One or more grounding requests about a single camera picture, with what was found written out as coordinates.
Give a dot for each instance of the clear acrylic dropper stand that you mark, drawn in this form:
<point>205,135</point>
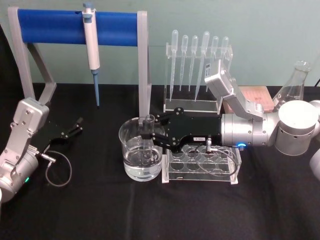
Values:
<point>190,106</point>

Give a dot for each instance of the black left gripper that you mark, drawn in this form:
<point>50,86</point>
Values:
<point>53,136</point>

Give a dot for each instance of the clear plastic dropper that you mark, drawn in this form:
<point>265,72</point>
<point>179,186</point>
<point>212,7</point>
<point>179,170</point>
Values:
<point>225,45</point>
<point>214,43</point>
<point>194,45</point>
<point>184,45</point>
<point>174,50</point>
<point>205,42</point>

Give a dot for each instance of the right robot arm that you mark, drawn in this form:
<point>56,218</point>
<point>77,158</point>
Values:
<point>295,125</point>

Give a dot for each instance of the black table cloth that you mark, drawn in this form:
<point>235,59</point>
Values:
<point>100,212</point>

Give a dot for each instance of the white and blue pipette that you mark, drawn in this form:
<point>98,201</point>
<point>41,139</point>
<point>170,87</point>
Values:
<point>91,50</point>

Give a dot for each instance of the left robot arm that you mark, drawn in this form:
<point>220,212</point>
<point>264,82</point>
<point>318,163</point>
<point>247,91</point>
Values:
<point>17,140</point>

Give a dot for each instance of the clear glass beaker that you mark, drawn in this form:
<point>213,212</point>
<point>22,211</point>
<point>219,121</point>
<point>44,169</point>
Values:
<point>140,170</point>

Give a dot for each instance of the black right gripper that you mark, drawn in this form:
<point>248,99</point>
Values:
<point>200,127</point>

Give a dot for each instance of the clear glass conical flask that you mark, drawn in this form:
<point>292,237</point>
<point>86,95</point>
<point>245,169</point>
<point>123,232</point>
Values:
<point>296,85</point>

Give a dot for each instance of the clear glass test tube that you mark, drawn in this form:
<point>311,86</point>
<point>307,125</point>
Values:
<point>149,128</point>

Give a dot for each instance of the clear acrylic test tube rack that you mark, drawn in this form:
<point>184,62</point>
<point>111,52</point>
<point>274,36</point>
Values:
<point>190,167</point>

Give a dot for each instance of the grey stand with blue bar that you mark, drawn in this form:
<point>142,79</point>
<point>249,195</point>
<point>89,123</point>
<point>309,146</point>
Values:
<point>50,27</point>

